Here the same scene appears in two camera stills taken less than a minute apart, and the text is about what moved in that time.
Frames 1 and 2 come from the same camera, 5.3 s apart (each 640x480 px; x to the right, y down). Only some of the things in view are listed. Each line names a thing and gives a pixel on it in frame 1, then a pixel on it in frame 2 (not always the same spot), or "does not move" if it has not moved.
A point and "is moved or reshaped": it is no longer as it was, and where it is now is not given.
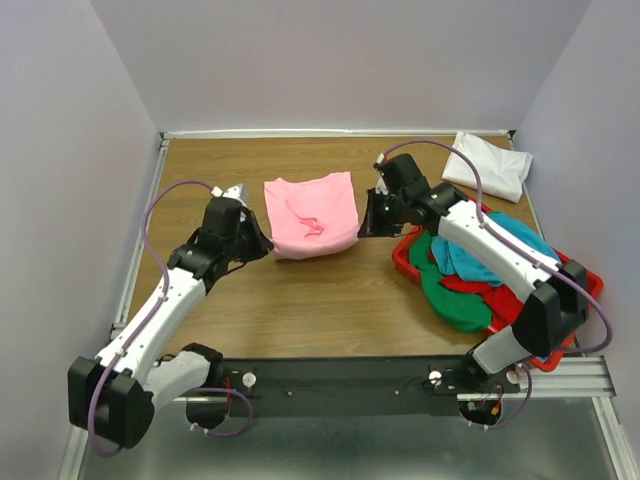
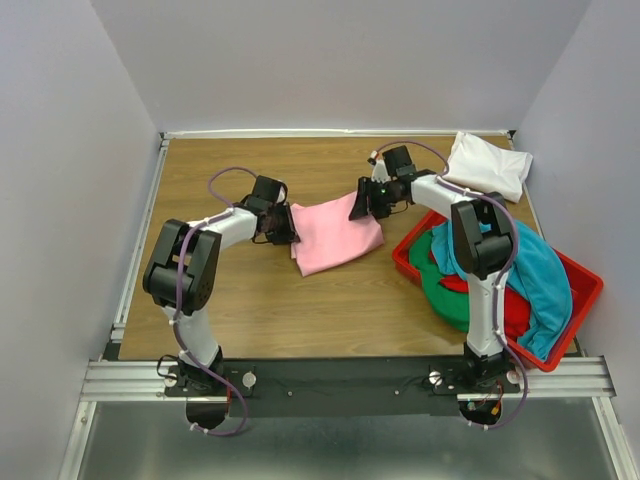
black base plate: x=349 y=386 does not move
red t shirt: x=504 y=305 does not move
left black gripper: x=262 y=243 → x=289 y=234
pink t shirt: x=311 y=215 is moved or reshaped
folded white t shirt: x=501 y=173 does not move
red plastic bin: x=404 y=260 does not move
